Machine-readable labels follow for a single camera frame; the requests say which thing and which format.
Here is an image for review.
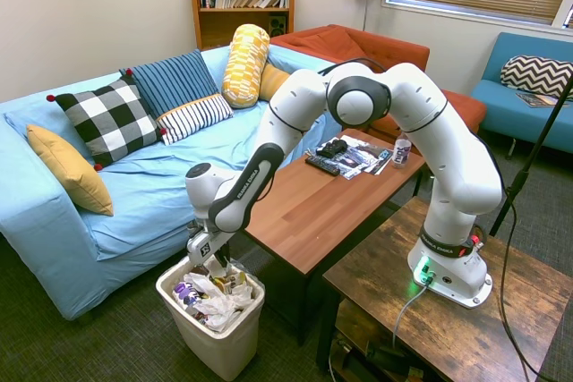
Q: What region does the black white chevron pillow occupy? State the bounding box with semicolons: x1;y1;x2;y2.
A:
500;55;573;101

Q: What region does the black cable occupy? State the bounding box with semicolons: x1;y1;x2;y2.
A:
498;193;546;381

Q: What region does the magazine on teal sofa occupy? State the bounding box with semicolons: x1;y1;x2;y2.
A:
515;91;570;109

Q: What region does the rustic wooden robot table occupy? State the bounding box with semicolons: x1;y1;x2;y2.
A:
321;196;573;382

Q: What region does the black white checkered pillow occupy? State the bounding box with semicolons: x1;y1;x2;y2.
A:
46;68;168;173

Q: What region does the mustard striped pillow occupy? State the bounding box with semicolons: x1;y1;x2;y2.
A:
258;63;292;103

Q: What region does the black game controller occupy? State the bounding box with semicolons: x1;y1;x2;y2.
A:
316;140;348;159

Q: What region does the black speaker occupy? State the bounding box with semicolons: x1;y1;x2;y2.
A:
268;14;288;37

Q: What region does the orange sofa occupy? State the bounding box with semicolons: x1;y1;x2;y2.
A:
269;23;431;132

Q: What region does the purple snack wrapper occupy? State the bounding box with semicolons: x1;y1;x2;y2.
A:
173;282;201;308

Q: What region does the black device under table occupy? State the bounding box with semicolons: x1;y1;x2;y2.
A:
364;340;411;372

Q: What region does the yellow patterned bolster pillow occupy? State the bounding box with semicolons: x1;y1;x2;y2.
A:
220;23;271;109

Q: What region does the white crumpled plastic bag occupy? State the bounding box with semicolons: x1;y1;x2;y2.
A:
191;272;254;334

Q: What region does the black TV remote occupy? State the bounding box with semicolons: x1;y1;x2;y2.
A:
304;156;341;177

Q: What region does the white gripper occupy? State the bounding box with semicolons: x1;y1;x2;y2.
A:
186;229;231;269

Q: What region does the white navy striped pillow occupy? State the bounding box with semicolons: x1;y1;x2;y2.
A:
155;93;235;147

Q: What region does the plain mustard pillow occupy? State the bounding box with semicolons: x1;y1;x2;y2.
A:
25;123;115;217

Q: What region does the light blue sofa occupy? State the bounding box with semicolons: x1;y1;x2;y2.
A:
0;44;341;321

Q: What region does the beige plastic trash bin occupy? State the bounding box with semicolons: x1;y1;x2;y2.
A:
155;256;266;382

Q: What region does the clear purple label bottle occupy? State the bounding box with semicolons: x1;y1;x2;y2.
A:
392;132;414;170

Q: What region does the glossy magazine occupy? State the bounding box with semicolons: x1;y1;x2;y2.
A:
329;133;381;180

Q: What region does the blue striped pillow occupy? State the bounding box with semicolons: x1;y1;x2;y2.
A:
118;48;220;120

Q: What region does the black tripod stand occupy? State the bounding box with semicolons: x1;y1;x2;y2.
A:
488;72;573;238

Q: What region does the teal sofa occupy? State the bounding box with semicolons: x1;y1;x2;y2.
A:
470;31;573;156

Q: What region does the red-brown wooden coffee table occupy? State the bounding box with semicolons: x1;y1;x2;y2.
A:
216;126;430;347

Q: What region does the grey cable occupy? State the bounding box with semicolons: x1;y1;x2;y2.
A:
392;281;432;350

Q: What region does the small booklet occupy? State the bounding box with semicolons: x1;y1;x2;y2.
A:
364;147;392;176

